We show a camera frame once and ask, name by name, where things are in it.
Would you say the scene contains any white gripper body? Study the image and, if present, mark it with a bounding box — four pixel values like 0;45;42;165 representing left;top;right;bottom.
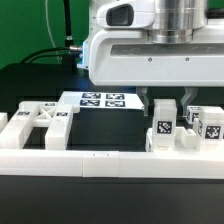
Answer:
88;30;224;87

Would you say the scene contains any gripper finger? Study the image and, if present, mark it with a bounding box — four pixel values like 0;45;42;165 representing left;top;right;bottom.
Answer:
136;87;149;116
181;87;198;115

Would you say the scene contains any white chair seat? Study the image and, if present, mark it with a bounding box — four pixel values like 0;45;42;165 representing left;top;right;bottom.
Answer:
145;127;196;152

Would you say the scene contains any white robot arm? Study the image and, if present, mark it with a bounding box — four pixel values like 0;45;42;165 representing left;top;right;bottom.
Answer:
78;0;224;107

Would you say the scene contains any white sheet with markers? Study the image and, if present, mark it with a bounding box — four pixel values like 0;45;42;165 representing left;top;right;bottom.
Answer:
59;91;144;110

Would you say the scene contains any white U-shaped obstacle fence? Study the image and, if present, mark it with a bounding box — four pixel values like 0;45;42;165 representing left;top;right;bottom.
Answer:
0;113;224;179

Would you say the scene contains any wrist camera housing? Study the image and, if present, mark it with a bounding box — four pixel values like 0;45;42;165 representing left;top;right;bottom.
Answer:
96;0;155;29

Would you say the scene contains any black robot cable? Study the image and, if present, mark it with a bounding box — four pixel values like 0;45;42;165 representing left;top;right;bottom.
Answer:
20;0;84;64

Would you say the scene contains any white chair back frame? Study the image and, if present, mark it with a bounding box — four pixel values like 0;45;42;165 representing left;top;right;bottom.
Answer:
0;101;80;150

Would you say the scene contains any thin white cable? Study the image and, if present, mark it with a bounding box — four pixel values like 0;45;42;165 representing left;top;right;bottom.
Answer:
45;0;63;64

